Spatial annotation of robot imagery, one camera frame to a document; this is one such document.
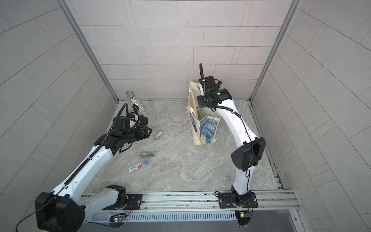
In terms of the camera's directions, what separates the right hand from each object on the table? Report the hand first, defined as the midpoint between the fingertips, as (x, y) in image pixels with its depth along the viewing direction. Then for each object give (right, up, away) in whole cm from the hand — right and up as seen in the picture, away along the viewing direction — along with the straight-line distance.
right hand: (202, 99), depth 82 cm
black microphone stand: (-42, -5, +8) cm, 43 cm away
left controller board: (-40, -57, -18) cm, 72 cm away
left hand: (-30, -18, -2) cm, 35 cm away
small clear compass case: (-28, -23, +12) cm, 38 cm away
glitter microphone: (-41, +2, -2) cm, 41 cm away
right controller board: (+18, -57, -14) cm, 62 cm away
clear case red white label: (-35, -38, 0) cm, 51 cm away
